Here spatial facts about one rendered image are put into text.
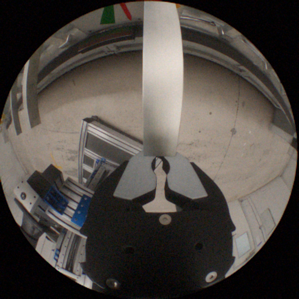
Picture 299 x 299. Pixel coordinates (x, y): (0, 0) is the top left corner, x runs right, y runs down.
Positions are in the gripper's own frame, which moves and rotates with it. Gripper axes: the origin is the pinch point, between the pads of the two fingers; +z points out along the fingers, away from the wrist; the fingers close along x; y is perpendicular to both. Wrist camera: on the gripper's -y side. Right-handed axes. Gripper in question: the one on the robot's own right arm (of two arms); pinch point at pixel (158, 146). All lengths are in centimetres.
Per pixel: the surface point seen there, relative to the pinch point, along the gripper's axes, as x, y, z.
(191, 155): 48, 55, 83
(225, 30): 19.2, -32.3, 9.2
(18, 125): -48.6, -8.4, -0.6
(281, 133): 225, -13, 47
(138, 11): -4.1, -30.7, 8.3
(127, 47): -21, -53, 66
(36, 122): -23.6, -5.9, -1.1
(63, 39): -27.3, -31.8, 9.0
